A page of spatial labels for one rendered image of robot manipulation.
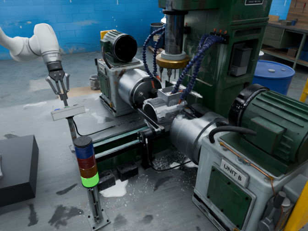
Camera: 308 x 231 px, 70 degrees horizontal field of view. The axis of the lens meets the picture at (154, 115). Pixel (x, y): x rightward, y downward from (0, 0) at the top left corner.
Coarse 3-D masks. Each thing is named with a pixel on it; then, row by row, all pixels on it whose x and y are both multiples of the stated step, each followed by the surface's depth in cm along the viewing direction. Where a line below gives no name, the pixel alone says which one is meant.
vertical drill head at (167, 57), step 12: (168, 0) 99; (168, 24) 104; (180, 24) 103; (168, 36) 107; (180, 36) 106; (168, 48) 109; (180, 48) 109; (156, 60) 114; (168, 60) 109; (180, 60) 109; (168, 72) 112
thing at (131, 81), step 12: (132, 72) 145; (144, 72) 145; (120, 84) 146; (132, 84) 136; (144, 84) 138; (156, 84) 144; (120, 96) 152; (132, 96) 138; (144, 96) 143; (156, 96) 148; (132, 108) 143
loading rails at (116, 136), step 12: (120, 132) 127; (132, 132) 128; (168, 132) 128; (96, 144) 119; (108, 144) 121; (120, 144) 126; (132, 144) 117; (156, 144) 127; (168, 144) 133; (96, 156) 111; (108, 156) 112; (120, 156) 116; (132, 156) 121; (108, 168) 115
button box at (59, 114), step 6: (66, 108) 120; (72, 108) 121; (78, 108) 122; (84, 108) 124; (54, 114) 117; (60, 114) 118; (66, 114) 119; (72, 114) 121; (78, 114) 123; (54, 120) 117
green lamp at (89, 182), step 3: (96, 174) 79; (81, 177) 79; (93, 177) 78; (96, 177) 80; (84, 180) 78; (87, 180) 78; (90, 180) 78; (93, 180) 79; (96, 180) 80; (84, 183) 79; (87, 183) 78; (90, 183) 79; (93, 183) 79; (96, 183) 80; (87, 186) 79; (90, 186) 79
